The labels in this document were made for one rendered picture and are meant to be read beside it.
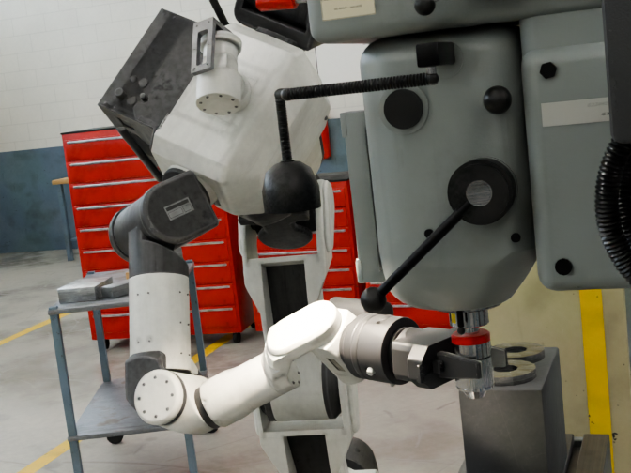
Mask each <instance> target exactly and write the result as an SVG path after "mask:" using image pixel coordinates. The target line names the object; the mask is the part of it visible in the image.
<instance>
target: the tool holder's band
mask: <svg viewBox="0 0 631 473"><path fill-rule="evenodd" d="M451 338H452V343H453V344H456V345H477V344H482V343H487V342H489V341H490V332H489V331H488V330H487V329H484V328H480V332H479V333H477V334H472V335H464V334H463V335H460V334H458V333H457V331H455V332H454V333H453V334H452V335H451Z"/></svg>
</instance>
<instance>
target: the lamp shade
mask: <svg viewBox="0 0 631 473"><path fill-rule="evenodd" d="M262 196H263V204H264V211H265V213H266V214H285V213H295V212H302V211H307V210H312V209H316V208H319V207H321V199H320V191H319V184H318V182H317V180H316V176H315V174H314V172H313V170H312V168H311V167H310V166H308V165H306V164H305V163H303V162H301V161H299V160H280V162H279V163H275V164H274V165H273V166H272V167H271V168H270V169H269V170H267V172H266V173H265V179H264V184H263V189H262Z"/></svg>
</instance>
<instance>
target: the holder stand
mask: <svg viewBox="0 0 631 473"><path fill-rule="evenodd" d="M494 346H496V347H499V348H503V349H506V350H507V358H508V365H507V366H505V367H493V373H494V383H495V386H494V387H493V388H492V389H489V390H488V391H487V392H486V395H485V397H483V398H480V399H470V398H468V397H467V395H466V394H465V392H463V391H458V393H459V403H460V413H461V422H462V433H463V442H464V452H465V462H466V472H467V473H562V472H563V469H564V466H565V462H566V458H567V448H566V436H565V424H564V413H563V400H562V378H561V365H560V354H559V348H558V347H543V346H542V345H540V344H539V343H529V342H514V343H501V344H497V345H494Z"/></svg>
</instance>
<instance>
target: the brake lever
mask: <svg viewBox="0 0 631 473"><path fill-rule="evenodd" d="M300 3H307V0H256V2H255V4H256V8H257V9H259V11H260V12H261V11H272V10H282V9H292V8H297V6H298V5H299V4H300Z"/></svg>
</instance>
